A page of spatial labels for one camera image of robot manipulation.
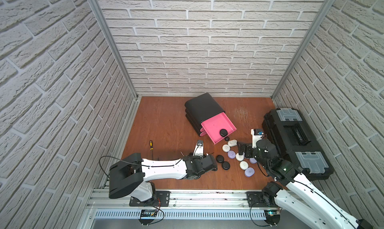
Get black earphone case round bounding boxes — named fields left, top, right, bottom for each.
left=220, top=129, right=228, bottom=137

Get black earphone case square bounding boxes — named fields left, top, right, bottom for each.
left=216, top=155, right=225, bottom=163

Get black drawer cabinet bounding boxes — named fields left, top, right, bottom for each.
left=185, top=93, right=225, bottom=137

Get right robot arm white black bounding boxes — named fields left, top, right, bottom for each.
left=237, top=139, right=373, bottom=229

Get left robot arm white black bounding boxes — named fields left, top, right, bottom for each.
left=109, top=153, right=218, bottom=204

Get white earphone case oval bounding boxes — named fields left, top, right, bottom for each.
left=228, top=139, right=238, bottom=147

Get white earphone case middle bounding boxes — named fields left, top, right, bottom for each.
left=236, top=153, right=244, bottom=161

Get purple earphone case left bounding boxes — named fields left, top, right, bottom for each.
left=227, top=150, right=236, bottom=159

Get white earphone case lower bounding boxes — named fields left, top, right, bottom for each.
left=240, top=161, right=249, bottom=170

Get white earphone case round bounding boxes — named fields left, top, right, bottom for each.
left=222, top=144, right=231, bottom=152

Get purple earphone case lower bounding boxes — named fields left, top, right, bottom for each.
left=245, top=167, right=255, bottom=178

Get black toolbox grey latches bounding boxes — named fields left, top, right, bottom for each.
left=262, top=108, right=335, bottom=181

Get right controller board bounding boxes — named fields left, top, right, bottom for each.
left=264, top=211, right=281, bottom=227

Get controller board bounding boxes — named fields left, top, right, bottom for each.
left=264, top=211, right=281, bottom=227
left=139, top=209, right=159, bottom=226

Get left controller board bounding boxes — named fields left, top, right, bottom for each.
left=139, top=209, right=159, bottom=226

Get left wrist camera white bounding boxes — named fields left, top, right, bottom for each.
left=193, top=140, right=204, bottom=156

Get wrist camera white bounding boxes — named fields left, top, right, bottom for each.
left=193, top=140, right=204, bottom=156
left=251, top=129, right=264, bottom=148

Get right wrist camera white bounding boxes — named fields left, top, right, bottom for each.
left=251, top=129, right=264, bottom=148

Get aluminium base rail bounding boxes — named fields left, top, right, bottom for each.
left=86, top=189, right=281, bottom=222

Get screwdriver yellow black handle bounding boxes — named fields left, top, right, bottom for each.
left=150, top=140, right=154, bottom=160

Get right aluminium corner post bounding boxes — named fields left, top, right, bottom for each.
left=271, top=0, right=335, bottom=100

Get aluminium corner post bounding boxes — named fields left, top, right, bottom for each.
left=87, top=0, right=139, bottom=100
left=271, top=0, right=335, bottom=100

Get left aluminium corner post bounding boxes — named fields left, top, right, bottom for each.
left=87, top=0, right=139, bottom=100

